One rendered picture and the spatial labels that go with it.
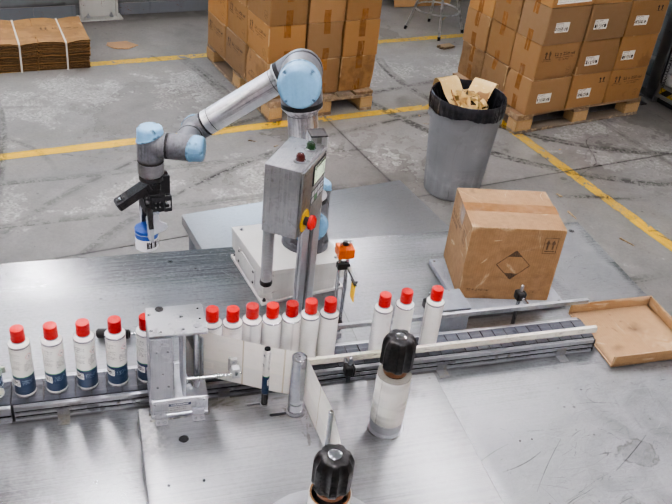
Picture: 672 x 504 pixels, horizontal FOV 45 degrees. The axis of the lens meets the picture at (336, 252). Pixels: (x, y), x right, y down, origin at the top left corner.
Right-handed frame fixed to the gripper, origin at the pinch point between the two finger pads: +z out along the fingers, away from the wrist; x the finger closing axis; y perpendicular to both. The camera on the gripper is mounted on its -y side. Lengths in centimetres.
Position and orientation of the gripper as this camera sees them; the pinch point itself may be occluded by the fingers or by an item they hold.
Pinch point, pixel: (146, 233)
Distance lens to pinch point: 255.9
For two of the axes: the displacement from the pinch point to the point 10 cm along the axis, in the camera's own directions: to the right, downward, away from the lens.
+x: -4.4, -5.3, 7.2
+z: -0.9, 8.3, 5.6
